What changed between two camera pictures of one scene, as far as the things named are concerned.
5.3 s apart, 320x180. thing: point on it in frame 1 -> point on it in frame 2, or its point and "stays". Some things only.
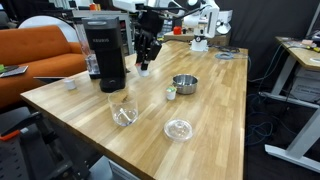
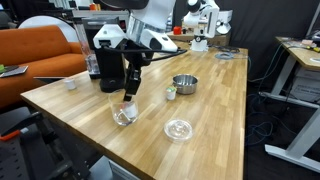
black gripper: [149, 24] -> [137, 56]
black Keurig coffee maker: [100, 39] stays
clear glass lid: [178, 130] stays
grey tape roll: [224, 55] stays
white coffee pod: [69, 84] stays
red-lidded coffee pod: [143, 73] -> [129, 107]
